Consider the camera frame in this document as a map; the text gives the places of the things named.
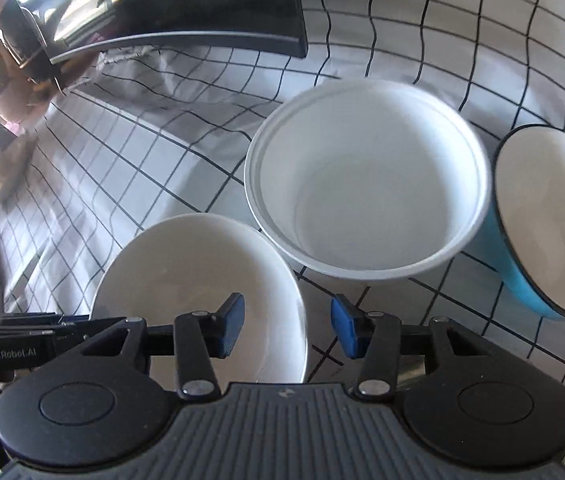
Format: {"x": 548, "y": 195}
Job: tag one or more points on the white black checked tablecloth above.
{"x": 112, "y": 160}

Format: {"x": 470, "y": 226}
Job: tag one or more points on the white ceramic bowl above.
{"x": 187, "y": 270}

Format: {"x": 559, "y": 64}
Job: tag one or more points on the dried flower bunch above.
{"x": 7, "y": 90}

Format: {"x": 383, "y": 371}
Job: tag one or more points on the white plastic bowl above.
{"x": 362, "y": 185}

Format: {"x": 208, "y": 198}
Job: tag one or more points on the black monitor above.
{"x": 187, "y": 0}

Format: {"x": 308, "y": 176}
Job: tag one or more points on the blue bowl white inside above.
{"x": 547, "y": 210}

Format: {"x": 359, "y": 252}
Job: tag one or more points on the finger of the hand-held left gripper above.
{"x": 87, "y": 321}

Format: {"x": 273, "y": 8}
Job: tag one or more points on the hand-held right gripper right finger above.
{"x": 345, "y": 327}

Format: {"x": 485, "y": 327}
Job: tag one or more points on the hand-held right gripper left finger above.
{"x": 230, "y": 325}

